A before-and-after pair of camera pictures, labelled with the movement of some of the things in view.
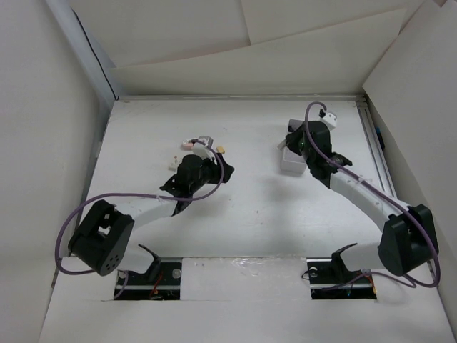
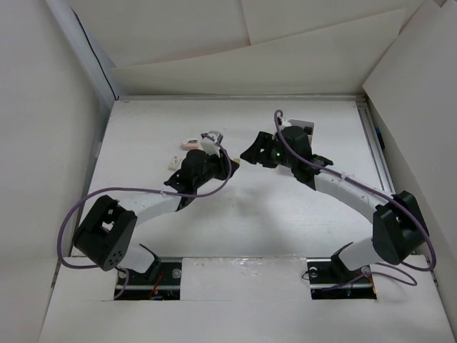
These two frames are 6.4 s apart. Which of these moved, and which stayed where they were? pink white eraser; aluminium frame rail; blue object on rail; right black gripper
Moved: right black gripper
Stayed: blue object on rail; aluminium frame rail; pink white eraser
